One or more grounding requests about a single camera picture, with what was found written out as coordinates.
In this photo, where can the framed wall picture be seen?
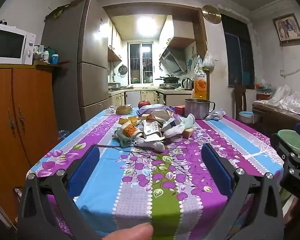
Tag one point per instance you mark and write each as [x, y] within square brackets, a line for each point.
[288, 29]

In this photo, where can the gold packet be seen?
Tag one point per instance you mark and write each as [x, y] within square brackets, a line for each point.
[131, 120]

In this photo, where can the white plastic sheet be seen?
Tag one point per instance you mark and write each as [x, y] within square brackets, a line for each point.
[287, 100]

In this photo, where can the black wok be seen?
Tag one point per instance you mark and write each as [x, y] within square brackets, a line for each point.
[170, 79]

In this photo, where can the grey refrigerator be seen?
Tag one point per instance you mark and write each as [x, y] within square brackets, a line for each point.
[64, 55]

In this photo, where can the orange juice bottle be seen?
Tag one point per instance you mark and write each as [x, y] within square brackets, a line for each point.
[200, 85]

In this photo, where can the purple floral tablecloth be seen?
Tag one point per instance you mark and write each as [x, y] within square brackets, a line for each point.
[140, 205]

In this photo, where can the green knitted cloth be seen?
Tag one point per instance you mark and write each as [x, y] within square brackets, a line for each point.
[123, 140]

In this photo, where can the metal kettle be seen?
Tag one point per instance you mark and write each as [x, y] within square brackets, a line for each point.
[187, 84]

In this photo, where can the orange print paper cup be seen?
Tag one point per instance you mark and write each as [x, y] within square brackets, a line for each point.
[129, 130]

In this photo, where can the brown sponge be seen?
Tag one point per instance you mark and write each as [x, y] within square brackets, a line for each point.
[188, 133]
[145, 116]

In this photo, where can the crumpled paper packaging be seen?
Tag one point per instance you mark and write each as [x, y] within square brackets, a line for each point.
[162, 116]

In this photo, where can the wrapped bread bun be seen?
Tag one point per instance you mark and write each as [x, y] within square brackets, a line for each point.
[123, 110]

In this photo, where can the green plastic basin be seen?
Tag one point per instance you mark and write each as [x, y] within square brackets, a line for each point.
[290, 137]

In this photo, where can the person's left hand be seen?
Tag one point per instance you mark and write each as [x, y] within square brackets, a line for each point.
[132, 233]

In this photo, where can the purple snack bag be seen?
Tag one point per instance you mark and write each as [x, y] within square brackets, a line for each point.
[152, 108]

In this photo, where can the red apple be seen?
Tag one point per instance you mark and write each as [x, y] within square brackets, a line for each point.
[144, 104]

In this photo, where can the person's right forearm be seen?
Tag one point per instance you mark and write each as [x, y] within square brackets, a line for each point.
[291, 210]

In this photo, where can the orange wooden cabinet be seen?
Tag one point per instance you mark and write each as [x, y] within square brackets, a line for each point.
[2, 105]

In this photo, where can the metal mug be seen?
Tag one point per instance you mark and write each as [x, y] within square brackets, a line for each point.
[196, 110]

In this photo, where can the dark green cloth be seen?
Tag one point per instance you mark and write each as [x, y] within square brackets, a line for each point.
[57, 12]

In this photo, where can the gold round wall clock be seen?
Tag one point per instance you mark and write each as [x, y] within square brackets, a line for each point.
[211, 14]

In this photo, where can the dark wooden chair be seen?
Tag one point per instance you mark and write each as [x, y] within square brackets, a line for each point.
[240, 97]

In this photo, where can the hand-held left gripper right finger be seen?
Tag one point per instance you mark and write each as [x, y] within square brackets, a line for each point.
[216, 170]

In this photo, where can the blue basin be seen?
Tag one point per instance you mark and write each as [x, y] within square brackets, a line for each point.
[246, 116]

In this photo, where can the kitchen window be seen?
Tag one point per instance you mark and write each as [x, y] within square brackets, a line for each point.
[140, 62]

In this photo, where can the hanging white plastic bag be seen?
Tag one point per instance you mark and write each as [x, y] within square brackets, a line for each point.
[208, 60]

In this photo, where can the blue and white jar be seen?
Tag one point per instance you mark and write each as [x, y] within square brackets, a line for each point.
[54, 59]

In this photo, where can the dark window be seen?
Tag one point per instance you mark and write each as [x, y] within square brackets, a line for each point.
[237, 55]

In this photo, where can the white and blue sock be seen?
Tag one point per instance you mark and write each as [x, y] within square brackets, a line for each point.
[182, 126]

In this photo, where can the white microwave oven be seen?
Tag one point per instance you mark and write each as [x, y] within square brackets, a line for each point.
[9, 42]

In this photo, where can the tape roll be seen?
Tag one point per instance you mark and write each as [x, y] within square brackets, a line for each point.
[176, 138]

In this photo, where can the dark wooden table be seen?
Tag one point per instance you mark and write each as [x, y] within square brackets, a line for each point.
[272, 120]

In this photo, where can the metal range hood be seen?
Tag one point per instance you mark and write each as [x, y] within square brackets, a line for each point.
[173, 60]

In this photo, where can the hanging round strainer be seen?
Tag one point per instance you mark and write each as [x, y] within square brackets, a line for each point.
[123, 70]

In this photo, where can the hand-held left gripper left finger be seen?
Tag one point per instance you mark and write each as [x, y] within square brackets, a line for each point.
[86, 165]

